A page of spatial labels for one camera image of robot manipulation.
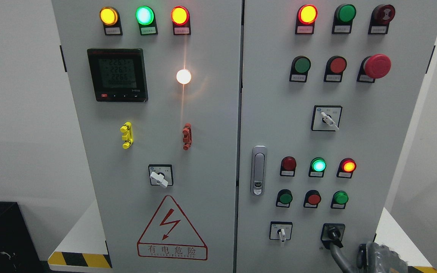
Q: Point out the black rotary knob switch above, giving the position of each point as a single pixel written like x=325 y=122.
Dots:
x=332 y=233

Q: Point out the red indicator middle right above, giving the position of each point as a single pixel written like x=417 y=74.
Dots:
x=346 y=168

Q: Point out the yellow indicator light top left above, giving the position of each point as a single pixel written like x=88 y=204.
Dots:
x=111 y=21

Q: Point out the white selector switch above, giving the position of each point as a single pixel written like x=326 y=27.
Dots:
x=280 y=230
x=326 y=118

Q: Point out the dark red buzzer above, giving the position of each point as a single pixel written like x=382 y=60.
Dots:
x=381 y=17

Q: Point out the red push button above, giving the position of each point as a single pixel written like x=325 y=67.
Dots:
x=312 y=199
x=335 y=67

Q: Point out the red electrical hazard warning sticker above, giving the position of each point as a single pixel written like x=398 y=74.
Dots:
x=170 y=235

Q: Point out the green push button upper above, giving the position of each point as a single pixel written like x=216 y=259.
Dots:
x=299 y=69

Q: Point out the lit green indicator middle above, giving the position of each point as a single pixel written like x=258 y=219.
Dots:
x=317 y=167

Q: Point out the green push button lower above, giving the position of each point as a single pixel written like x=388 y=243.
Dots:
x=284 y=198

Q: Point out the black box lower left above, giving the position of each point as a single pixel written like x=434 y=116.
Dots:
x=17 y=252

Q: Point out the red push button lower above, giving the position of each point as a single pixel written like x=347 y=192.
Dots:
x=312 y=199

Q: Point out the green push button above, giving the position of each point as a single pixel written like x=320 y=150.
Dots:
x=284 y=198
x=299 y=69

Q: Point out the green indicator lower right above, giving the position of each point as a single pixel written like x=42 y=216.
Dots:
x=339 y=200

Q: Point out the grey right cabinet door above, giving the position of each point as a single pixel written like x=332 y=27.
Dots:
x=277 y=114

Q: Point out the red terminal connector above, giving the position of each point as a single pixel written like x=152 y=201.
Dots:
x=187 y=136

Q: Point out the grey cabinet door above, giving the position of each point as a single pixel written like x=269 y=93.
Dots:
x=277 y=114
x=205 y=175

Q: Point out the dark red indicator middle left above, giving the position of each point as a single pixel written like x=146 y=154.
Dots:
x=288 y=167

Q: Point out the white selector switch left door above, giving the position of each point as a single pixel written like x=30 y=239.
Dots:
x=161 y=175

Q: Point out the orange-red indicator light left door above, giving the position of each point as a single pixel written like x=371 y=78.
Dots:
x=180 y=21

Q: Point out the red push button upper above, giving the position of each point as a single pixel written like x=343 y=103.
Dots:
x=335 y=67

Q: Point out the grey left cabinet door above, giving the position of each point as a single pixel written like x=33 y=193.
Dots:
x=205 y=175

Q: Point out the white platform with hazard stripes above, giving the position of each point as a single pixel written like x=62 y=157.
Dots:
x=84 y=248

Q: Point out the white selector switch upper right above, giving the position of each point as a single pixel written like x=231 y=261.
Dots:
x=326 y=118

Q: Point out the dark green indicator top right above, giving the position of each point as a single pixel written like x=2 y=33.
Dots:
x=343 y=19

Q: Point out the lit red indicator top right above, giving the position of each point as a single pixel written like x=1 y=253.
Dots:
x=306 y=16

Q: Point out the white selector switch lower right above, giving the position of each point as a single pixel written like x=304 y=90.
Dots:
x=280 y=230

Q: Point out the yellow terminal connector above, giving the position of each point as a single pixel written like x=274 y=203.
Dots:
x=127 y=135

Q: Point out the black digital power meter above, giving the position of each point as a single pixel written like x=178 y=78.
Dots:
x=118 y=75

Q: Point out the red emergency stop button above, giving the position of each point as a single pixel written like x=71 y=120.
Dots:
x=374 y=67

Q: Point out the white glowing indicator light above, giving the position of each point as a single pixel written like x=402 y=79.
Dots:
x=183 y=76

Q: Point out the green indicator light top left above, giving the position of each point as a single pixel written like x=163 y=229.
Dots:
x=146 y=21

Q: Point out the silver door latch handle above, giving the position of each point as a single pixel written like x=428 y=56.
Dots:
x=258 y=170

